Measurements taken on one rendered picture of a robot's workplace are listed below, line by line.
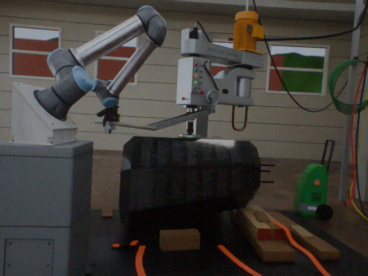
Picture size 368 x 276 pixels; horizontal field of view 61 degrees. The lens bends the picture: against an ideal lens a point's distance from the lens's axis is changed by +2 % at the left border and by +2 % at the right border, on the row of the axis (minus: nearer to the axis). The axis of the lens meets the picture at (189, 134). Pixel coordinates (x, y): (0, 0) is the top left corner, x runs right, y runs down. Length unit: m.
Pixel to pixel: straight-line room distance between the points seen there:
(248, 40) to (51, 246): 2.48
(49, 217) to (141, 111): 7.24
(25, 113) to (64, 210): 0.54
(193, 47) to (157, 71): 6.20
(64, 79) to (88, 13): 7.76
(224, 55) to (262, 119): 6.31
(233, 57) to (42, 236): 2.18
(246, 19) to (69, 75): 2.02
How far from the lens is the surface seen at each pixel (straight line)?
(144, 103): 8.87
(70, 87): 1.84
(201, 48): 2.80
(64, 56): 1.98
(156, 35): 1.94
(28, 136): 1.80
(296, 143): 9.53
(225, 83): 2.98
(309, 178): 3.70
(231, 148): 2.77
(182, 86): 2.79
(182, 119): 2.69
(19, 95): 1.82
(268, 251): 2.48
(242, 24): 3.31
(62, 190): 1.77
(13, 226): 1.91
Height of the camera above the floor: 1.03
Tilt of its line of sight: 3 degrees down
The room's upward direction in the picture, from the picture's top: 3 degrees clockwise
